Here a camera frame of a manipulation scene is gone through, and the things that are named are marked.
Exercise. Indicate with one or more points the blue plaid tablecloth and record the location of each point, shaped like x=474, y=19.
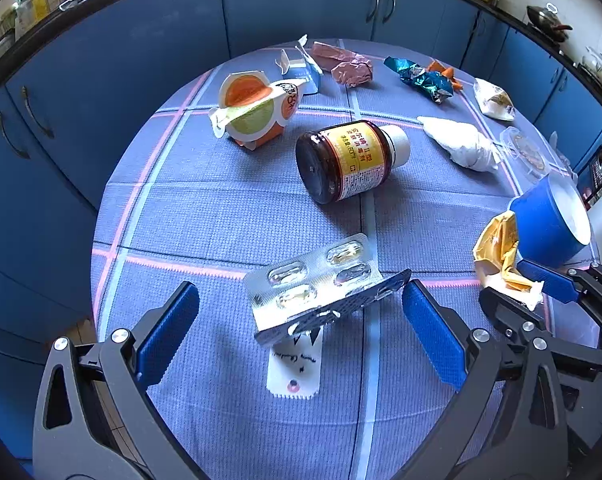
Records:
x=183, y=205

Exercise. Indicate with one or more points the blue kitchen cabinets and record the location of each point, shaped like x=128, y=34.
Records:
x=69, y=114

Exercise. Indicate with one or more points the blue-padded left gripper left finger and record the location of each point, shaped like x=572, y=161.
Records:
x=94, y=418

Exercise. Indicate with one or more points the small blue white carton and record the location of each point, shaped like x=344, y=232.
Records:
x=303, y=67

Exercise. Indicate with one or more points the white beige snack bag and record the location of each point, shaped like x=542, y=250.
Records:
x=493, y=101

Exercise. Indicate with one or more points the silver pill blister pack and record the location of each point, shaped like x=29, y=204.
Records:
x=304, y=293

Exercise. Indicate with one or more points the blue paper cup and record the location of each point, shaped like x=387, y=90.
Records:
x=552, y=222

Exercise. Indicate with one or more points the black wok with lid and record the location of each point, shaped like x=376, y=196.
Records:
x=545, y=19

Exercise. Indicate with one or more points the teal foil snack wrapper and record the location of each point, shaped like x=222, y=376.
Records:
x=429, y=82

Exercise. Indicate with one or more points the orange peel piece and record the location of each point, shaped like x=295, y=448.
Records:
x=446, y=71

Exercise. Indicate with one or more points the white crumpled tissue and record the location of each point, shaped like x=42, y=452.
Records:
x=466, y=145

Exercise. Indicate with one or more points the yellow wrapper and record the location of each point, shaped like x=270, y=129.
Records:
x=495, y=257

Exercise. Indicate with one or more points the clear plastic lid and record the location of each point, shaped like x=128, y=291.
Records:
x=523, y=154

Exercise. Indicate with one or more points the white paper tag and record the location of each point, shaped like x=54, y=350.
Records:
x=294, y=366

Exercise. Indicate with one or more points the brown medicine bottle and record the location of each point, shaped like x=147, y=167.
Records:
x=341, y=161

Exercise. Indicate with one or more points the orange melon drink carton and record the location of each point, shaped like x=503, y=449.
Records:
x=251, y=110

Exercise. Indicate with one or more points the pink wrapper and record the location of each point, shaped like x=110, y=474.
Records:
x=345, y=66

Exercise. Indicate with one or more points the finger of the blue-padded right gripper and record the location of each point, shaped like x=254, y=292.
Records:
x=557, y=285
x=506, y=315

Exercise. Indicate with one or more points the white kettle pot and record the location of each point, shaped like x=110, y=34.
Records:
x=592, y=62

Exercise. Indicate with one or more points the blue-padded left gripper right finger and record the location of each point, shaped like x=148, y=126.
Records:
x=506, y=419

